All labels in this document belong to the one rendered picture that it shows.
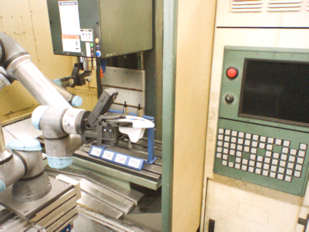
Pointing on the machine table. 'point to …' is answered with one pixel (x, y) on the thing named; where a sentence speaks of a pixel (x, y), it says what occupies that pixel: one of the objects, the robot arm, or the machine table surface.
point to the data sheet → (69, 17)
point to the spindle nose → (87, 63)
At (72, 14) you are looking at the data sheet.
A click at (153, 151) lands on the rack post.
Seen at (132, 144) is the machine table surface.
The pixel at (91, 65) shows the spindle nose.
